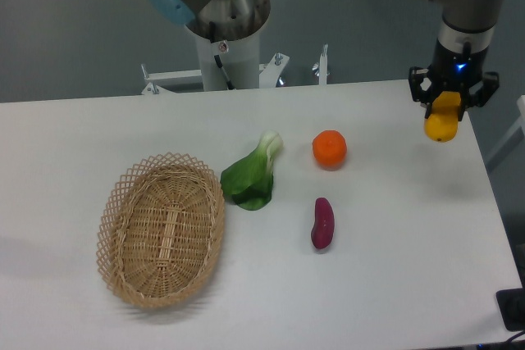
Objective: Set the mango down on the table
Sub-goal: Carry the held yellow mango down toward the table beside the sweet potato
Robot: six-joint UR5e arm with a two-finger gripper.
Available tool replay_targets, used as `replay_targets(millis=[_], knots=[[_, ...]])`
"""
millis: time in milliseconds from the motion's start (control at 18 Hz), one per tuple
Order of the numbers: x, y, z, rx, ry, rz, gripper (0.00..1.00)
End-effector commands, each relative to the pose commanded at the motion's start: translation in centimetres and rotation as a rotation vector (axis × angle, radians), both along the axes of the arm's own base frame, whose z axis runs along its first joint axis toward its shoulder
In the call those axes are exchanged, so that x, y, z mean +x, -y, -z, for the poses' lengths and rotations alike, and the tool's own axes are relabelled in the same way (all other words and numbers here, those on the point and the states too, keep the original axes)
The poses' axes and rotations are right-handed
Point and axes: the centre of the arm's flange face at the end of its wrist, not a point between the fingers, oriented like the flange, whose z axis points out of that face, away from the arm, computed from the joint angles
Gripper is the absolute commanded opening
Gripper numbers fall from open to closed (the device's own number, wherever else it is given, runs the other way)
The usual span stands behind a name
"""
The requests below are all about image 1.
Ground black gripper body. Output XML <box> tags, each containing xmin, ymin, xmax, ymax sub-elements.
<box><xmin>409</xmin><ymin>31</ymin><xmax>500</xmax><ymax>107</ymax></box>

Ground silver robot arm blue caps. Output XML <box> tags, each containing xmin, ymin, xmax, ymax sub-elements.
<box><xmin>149</xmin><ymin>0</ymin><xmax>504</xmax><ymax>117</ymax></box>

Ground white furniture edge right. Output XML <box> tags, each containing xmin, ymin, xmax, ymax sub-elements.
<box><xmin>484</xmin><ymin>94</ymin><xmax>525</xmax><ymax>170</ymax></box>

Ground orange carrot chunk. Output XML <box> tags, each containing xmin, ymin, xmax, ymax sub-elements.
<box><xmin>312</xmin><ymin>130</ymin><xmax>348</xmax><ymax>170</ymax></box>

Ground purple sweet potato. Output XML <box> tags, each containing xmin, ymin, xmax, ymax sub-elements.
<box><xmin>311</xmin><ymin>198</ymin><xmax>335</xmax><ymax>250</ymax></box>

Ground green bok choy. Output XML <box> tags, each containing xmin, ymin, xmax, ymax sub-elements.
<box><xmin>220</xmin><ymin>130</ymin><xmax>284</xmax><ymax>211</ymax></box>

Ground black device at table edge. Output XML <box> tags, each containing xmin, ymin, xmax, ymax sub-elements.
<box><xmin>496</xmin><ymin>288</ymin><xmax>524</xmax><ymax>332</ymax></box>

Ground woven wicker basket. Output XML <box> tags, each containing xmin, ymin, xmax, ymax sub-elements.
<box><xmin>96</xmin><ymin>152</ymin><xmax>225</xmax><ymax>308</ymax></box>

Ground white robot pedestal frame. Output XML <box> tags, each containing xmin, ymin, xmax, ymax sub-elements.
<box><xmin>140</xmin><ymin>24</ymin><xmax>331</xmax><ymax>95</ymax></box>

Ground black cable on pedestal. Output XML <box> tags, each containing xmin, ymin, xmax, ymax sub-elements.
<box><xmin>208</xmin><ymin>20</ymin><xmax>236</xmax><ymax>91</ymax></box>

